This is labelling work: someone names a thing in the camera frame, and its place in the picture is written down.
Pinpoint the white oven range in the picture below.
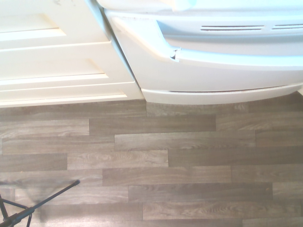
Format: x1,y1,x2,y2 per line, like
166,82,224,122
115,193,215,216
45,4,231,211
85,0,303,105

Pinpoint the white oven bottom drawer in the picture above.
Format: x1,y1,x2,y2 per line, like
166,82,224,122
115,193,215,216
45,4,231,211
141,83,303,105

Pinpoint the cream kitchen cabinet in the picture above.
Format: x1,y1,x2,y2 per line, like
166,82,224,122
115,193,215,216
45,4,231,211
0,0,145,109

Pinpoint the black tripod stand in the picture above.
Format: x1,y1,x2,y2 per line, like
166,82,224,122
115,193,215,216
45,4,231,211
0,179,80,227

